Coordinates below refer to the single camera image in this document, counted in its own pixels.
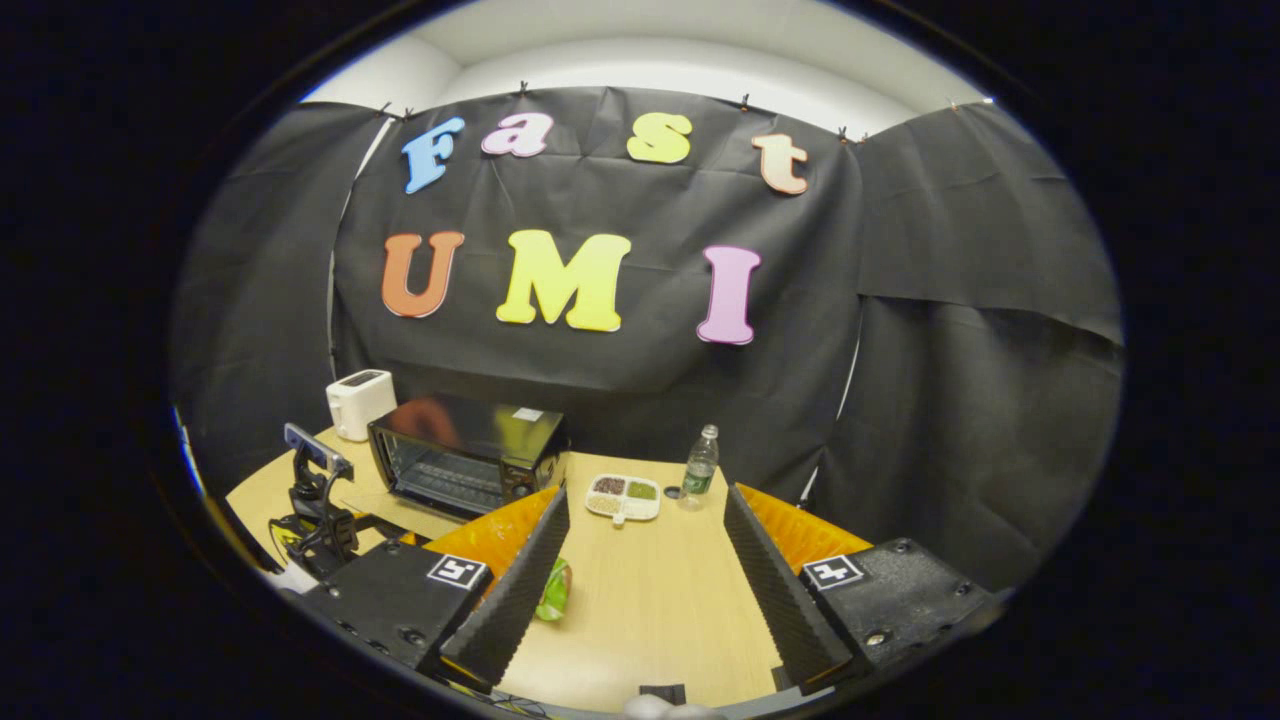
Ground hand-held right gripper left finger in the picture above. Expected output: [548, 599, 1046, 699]
[297, 486, 573, 696]

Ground black electric oven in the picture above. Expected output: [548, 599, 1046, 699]
[340, 392, 572, 542]

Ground black backdrop cloth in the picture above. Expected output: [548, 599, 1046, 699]
[170, 85, 1126, 593]

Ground clear plastic water bottle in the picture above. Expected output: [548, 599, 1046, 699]
[677, 424, 721, 512]

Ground white divided plate with beans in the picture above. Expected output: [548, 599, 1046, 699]
[585, 474, 663, 527]

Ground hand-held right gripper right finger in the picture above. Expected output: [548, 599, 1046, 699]
[722, 483, 999, 696]

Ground white toaster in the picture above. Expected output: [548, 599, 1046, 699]
[326, 369, 399, 443]

